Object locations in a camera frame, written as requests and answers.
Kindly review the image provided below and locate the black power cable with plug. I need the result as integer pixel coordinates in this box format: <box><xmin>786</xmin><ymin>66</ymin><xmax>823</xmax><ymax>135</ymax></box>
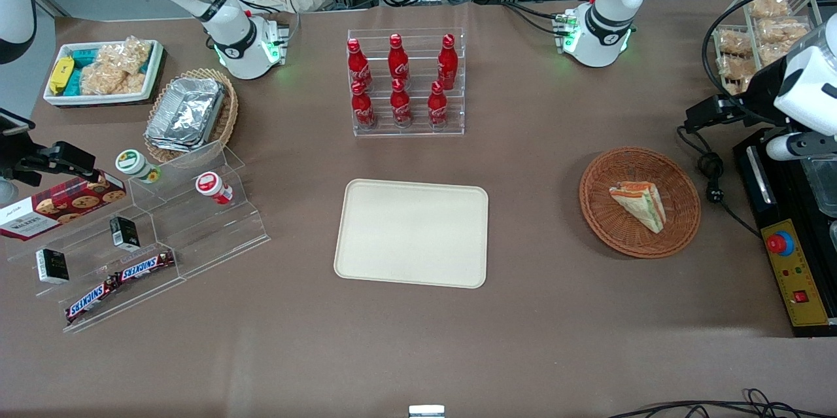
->
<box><xmin>677</xmin><ymin>125</ymin><xmax>762</xmax><ymax>239</ymax></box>

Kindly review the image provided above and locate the white rectangular bin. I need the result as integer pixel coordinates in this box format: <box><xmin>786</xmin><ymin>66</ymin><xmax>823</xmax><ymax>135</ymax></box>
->
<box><xmin>43</xmin><ymin>39</ymin><xmax>165</xmax><ymax>107</ymax></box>

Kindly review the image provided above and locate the bagged bread roll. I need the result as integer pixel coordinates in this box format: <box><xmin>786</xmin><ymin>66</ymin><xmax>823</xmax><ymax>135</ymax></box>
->
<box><xmin>755</xmin><ymin>18</ymin><xmax>810</xmax><ymax>46</ymax></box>
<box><xmin>749</xmin><ymin>0</ymin><xmax>790</xmax><ymax>20</ymax></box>
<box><xmin>718</xmin><ymin>56</ymin><xmax>753</xmax><ymax>82</ymax></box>
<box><xmin>719</xmin><ymin>31</ymin><xmax>753</xmax><ymax>56</ymax></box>
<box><xmin>759</xmin><ymin>44</ymin><xmax>795</xmax><ymax>66</ymax></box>

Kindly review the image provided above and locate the clear acrylic bottle rack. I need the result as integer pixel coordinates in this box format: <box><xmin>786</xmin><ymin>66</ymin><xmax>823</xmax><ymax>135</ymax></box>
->
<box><xmin>347</xmin><ymin>28</ymin><xmax>466</xmax><ymax>137</ymax></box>

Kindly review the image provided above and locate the red cola bottle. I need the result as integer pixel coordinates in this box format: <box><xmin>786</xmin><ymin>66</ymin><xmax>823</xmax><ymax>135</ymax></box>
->
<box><xmin>351</xmin><ymin>80</ymin><xmax>377</xmax><ymax>130</ymax></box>
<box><xmin>347</xmin><ymin>38</ymin><xmax>373</xmax><ymax>92</ymax></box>
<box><xmin>390</xmin><ymin>78</ymin><xmax>413</xmax><ymax>128</ymax></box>
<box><xmin>437</xmin><ymin>33</ymin><xmax>458</xmax><ymax>90</ymax></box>
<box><xmin>428</xmin><ymin>81</ymin><xmax>449</xmax><ymax>128</ymax></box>
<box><xmin>388</xmin><ymin>33</ymin><xmax>410</xmax><ymax>86</ymax></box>

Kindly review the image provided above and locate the black cables bundle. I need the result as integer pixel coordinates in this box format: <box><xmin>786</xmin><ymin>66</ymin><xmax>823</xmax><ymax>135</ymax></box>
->
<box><xmin>608</xmin><ymin>389</ymin><xmax>837</xmax><ymax>418</ymax></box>

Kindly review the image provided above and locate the yellow snack packet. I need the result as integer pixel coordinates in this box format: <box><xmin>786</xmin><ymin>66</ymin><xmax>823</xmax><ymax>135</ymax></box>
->
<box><xmin>50</xmin><ymin>56</ymin><xmax>75</xmax><ymax>95</ymax></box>

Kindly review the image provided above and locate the clear acrylic step display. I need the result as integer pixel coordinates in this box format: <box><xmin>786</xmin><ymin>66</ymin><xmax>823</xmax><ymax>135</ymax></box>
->
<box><xmin>7</xmin><ymin>142</ymin><xmax>271</xmax><ymax>334</ymax></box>

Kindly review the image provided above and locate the bag of rice crackers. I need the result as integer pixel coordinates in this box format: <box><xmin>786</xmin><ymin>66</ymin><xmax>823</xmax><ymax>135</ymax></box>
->
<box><xmin>78</xmin><ymin>45</ymin><xmax>148</xmax><ymax>96</ymax></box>
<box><xmin>114</xmin><ymin>37</ymin><xmax>152</xmax><ymax>76</ymax></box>

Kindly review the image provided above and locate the beige plastic tray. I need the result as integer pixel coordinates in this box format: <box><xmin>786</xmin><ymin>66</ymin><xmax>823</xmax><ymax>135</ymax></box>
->
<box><xmin>333</xmin><ymin>179</ymin><xmax>490</xmax><ymax>289</ymax></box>

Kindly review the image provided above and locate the round brown wicker basket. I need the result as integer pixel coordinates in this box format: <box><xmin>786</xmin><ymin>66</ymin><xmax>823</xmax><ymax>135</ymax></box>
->
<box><xmin>579</xmin><ymin>147</ymin><xmax>702</xmax><ymax>259</ymax></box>

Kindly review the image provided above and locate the green lid yogurt cup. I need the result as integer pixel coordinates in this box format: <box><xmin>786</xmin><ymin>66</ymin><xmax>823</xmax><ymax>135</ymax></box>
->
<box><xmin>116</xmin><ymin>150</ymin><xmax>162</xmax><ymax>184</ymax></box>

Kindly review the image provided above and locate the red lid yogurt cup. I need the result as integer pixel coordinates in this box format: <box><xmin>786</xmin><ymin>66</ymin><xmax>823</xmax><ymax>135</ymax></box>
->
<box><xmin>196</xmin><ymin>171</ymin><xmax>233</xmax><ymax>205</ymax></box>

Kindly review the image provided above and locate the clear acrylic bread rack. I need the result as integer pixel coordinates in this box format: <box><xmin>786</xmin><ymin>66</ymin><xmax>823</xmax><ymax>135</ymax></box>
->
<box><xmin>713</xmin><ymin>0</ymin><xmax>823</xmax><ymax>96</ymax></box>

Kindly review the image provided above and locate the oval tan wicker basket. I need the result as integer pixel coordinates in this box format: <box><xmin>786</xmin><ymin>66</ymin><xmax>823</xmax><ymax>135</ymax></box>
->
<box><xmin>144</xmin><ymin>67</ymin><xmax>239</xmax><ymax>164</ymax></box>

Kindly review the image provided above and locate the brown chocolate bar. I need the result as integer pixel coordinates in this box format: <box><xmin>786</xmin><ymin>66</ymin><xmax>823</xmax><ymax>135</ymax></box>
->
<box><xmin>116</xmin><ymin>251</ymin><xmax>176</xmax><ymax>283</ymax></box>
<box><xmin>65</xmin><ymin>277</ymin><xmax>120</xmax><ymax>324</ymax></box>

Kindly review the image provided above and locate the triangle sandwich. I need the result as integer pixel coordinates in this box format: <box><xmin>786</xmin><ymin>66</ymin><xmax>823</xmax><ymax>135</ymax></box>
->
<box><xmin>609</xmin><ymin>181</ymin><xmax>667</xmax><ymax>234</ymax></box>

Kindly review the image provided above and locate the small black box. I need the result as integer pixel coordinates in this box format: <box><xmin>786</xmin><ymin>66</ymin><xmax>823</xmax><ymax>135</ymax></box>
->
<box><xmin>109</xmin><ymin>216</ymin><xmax>140</xmax><ymax>252</ymax></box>
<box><xmin>36</xmin><ymin>249</ymin><xmax>69</xmax><ymax>284</ymax></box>

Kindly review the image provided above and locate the black control box yellow panel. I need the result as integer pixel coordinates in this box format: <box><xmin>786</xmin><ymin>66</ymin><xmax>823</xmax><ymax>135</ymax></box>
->
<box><xmin>732</xmin><ymin>127</ymin><xmax>837</xmax><ymax>338</ymax></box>

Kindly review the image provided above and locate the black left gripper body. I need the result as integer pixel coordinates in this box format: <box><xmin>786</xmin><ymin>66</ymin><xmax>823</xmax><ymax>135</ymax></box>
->
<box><xmin>736</xmin><ymin>55</ymin><xmax>804</xmax><ymax>126</ymax></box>

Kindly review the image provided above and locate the clear plastic container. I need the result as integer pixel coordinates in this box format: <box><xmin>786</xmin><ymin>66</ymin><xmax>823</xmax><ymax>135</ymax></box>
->
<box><xmin>801</xmin><ymin>155</ymin><xmax>837</xmax><ymax>217</ymax></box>

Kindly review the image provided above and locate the red cookie box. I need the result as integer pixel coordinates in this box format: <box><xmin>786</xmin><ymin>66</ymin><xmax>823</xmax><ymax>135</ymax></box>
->
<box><xmin>0</xmin><ymin>171</ymin><xmax>127</xmax><ymax>241</ymax></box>

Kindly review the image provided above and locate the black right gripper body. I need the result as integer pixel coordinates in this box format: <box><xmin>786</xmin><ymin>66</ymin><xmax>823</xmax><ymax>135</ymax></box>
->
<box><xmin>0</xmin><ymin>143</ymin><xmax>63</xmax><ymax>186</ymax></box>

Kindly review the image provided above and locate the stack of foil containers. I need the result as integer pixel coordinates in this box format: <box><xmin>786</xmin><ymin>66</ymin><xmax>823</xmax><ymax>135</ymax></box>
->
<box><xmin>145</xmin><ymin>77</ymin><xmax>226</xmax><ymax>152</ymax></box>

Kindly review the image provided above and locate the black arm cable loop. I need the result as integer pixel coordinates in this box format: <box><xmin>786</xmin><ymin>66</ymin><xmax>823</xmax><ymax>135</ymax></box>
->
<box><xmin>698</xmin><ymin>0</ymin><xmax>837</xmax><ymax>99</ymax></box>

